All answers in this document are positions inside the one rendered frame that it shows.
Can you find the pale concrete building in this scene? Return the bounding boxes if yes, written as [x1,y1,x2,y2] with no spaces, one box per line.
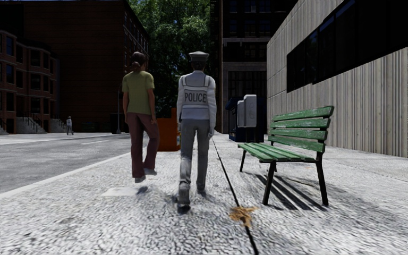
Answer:
[266,0,408,158]

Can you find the orange box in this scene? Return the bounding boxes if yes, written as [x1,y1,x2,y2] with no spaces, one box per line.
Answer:
[156,107,181,152]

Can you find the dark brick building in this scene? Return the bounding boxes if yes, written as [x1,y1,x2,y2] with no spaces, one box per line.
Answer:
[210,0,299,134]

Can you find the white box on a post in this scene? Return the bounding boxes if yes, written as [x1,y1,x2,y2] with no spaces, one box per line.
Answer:
[236,94,258,143]

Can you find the red brick building with steps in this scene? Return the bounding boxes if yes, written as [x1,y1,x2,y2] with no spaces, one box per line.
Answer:
[0,30,67,135]

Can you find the trees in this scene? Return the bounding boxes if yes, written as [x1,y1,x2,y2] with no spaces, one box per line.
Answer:
[129,0,211,118]

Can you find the green bench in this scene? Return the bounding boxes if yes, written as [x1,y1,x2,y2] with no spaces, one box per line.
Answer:
[237,105,335,207]

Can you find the blue booth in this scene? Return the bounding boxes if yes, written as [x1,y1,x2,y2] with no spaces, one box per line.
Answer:
[225,96,268,143]

